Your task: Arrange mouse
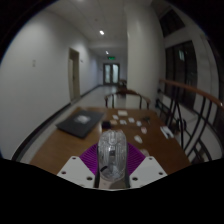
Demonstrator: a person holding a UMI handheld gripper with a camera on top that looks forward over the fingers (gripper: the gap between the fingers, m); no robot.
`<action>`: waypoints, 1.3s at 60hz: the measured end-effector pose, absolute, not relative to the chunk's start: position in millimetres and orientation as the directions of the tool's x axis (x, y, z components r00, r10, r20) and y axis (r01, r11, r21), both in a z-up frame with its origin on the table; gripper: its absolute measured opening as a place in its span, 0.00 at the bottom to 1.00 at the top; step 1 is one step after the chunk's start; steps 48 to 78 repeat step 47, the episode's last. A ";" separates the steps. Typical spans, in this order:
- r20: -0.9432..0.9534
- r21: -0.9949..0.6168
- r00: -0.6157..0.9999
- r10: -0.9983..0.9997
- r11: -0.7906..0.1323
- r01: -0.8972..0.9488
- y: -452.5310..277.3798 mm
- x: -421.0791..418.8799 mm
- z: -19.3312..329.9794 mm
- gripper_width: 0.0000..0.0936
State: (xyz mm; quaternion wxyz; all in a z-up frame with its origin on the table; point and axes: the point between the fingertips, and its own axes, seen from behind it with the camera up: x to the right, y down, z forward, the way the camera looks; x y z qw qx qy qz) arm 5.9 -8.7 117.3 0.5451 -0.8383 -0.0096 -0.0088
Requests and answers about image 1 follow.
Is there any black mouse pad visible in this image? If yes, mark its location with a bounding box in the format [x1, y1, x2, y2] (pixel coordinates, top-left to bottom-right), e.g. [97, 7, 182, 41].
[55, 109, 106, 140]

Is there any small dark block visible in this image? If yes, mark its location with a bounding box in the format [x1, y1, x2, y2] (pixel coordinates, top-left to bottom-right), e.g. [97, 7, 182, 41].
[101, 120, 112, 130]

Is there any dark transom window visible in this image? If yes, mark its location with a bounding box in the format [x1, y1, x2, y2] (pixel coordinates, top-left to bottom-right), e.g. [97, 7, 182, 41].
[158, 8, 186, 38]

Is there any large dark window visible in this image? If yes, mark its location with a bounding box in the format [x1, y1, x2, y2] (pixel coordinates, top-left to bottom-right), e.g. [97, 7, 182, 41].
[164, 40, 198, 112]

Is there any beige side door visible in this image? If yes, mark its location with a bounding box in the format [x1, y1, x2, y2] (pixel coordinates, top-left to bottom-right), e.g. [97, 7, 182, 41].
[67, 47, 82, 103]

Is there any stair railing with wooden handrail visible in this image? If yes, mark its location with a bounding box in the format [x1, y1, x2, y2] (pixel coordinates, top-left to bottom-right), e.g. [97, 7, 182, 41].
[155, 77, 224, 165]

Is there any white and dark flat packet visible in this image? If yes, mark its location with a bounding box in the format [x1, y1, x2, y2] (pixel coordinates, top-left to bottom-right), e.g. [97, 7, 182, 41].
[159, 125, 175, 140]

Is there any glass double door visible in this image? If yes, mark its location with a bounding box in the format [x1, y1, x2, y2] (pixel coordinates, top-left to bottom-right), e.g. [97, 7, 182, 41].
[102, 62, 121, 85]

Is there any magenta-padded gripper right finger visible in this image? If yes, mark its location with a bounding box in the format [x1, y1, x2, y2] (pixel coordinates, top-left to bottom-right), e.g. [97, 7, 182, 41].
[126, 142, 168, 190]

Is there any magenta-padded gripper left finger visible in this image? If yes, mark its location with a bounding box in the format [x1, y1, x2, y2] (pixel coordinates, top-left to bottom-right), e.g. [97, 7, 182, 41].
[56, 142, 100, 189]

